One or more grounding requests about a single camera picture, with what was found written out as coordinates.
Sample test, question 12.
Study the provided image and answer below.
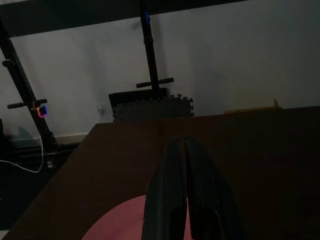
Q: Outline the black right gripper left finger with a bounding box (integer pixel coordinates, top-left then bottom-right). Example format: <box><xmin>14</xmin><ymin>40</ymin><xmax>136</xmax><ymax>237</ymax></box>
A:
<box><xmin>141</xmin><ymin>138</ymin><xmax>188</xmax><ymax>240</ymax></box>

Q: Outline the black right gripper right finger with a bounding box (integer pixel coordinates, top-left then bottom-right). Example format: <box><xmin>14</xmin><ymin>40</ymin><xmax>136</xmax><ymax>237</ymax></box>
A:
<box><xmin>184</xmin><ymin>136</ymin><xmax>245</xmax><ymax>240</ymax></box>

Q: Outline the pink round plate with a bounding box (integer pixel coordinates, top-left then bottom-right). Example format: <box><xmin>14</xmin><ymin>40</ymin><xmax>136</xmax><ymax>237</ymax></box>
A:
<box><xmin>81</xmin><ymin>195</ymin><xmax>149</xmax><ymax>240</ymax></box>

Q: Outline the dark foam puzzle mat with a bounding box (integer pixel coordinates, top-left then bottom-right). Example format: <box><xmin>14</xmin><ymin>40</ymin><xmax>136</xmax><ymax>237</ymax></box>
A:
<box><xmin>108</xmin><ymin>87</ymin><xmax>195</xmax><ymax>124</ymax></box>

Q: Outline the black metal exercise rack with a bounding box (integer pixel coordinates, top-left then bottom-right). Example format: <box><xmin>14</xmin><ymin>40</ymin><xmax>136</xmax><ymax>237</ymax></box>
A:
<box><xmin>0</xmin><ymin>0</ymin><xmax>248</xmax><ymax>161</ymax></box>

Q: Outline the small blue-lit device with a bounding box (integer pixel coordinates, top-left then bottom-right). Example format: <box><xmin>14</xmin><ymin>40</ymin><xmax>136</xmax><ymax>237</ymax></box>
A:
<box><xmin>36</xmin><ymin>104</ymin><xmax>49</xmax><ymax>119</ymax></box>

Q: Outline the white cable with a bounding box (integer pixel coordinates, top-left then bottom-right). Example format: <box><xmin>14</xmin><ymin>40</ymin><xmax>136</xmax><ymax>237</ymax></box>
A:
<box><xmin>0</xmin><ymin>117</ymin><xmax>46</xmax><ymax>174</ymax></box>

